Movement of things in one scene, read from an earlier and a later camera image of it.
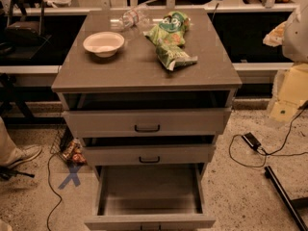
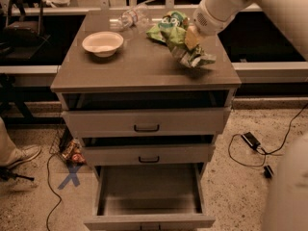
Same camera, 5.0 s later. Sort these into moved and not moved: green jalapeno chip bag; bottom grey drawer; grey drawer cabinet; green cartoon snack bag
Moved: green jalapeno chip bag
Not moved: bottom grey drawer; green cartoon snack bag; grey drawer cabinet
